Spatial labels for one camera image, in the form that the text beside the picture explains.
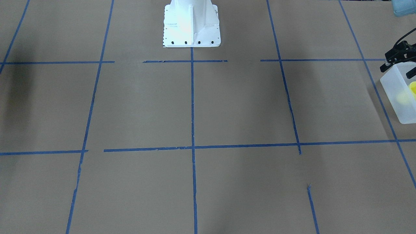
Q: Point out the yellow plastic cup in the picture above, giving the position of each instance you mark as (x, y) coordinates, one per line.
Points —
(412, 88)

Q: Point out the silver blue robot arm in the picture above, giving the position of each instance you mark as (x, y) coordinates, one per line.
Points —
(403, 7)

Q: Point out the clear plastic storage box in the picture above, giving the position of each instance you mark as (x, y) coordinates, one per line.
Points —
(397, 88)

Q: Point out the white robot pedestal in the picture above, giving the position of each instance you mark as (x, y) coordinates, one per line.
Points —
(191, 23)

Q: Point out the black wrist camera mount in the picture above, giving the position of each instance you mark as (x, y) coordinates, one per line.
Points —
(400, 53)

